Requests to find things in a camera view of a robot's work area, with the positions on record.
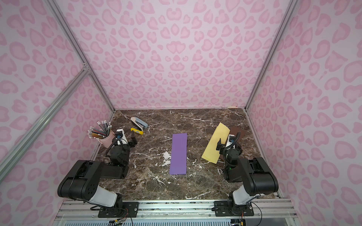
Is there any grey stapler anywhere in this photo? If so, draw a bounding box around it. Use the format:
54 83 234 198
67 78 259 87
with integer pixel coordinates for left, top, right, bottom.
130 117 149 131

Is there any bundle of pencils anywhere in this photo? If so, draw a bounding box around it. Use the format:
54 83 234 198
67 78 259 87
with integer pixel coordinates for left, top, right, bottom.
88 121 112 139

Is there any purple paper sheet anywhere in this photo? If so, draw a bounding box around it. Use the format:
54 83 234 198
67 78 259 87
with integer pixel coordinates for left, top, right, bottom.
169 133 188 175

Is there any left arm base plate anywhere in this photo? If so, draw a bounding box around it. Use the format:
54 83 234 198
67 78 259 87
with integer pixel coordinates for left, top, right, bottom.
98 202 140 218

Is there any yellow paper sheet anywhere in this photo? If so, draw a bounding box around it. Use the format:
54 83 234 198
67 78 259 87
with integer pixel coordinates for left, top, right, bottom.
201 123 230 164

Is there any brown paper sheet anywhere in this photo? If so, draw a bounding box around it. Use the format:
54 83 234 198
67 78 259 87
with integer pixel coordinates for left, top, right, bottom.
219 127 246 160

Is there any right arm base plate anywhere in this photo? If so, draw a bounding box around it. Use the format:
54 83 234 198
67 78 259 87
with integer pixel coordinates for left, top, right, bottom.
211 201 254 217

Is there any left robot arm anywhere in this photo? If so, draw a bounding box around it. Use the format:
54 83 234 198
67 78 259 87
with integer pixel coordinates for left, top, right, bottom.
57 130 137 209

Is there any aluminium front rail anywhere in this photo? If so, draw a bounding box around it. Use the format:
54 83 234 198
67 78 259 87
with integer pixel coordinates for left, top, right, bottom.
55 199 297 223

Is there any pink pencil cup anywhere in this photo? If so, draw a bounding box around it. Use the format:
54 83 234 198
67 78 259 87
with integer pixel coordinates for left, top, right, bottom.
99 131 115 148

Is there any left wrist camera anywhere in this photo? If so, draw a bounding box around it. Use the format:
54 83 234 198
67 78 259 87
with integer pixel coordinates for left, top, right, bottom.
115 129 128 146

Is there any yellow marker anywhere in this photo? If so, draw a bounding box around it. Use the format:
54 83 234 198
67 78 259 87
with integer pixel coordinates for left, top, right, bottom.
131 128 144 135

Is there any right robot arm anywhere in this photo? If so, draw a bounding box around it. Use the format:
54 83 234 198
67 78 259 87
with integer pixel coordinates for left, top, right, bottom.
212 135 279 217

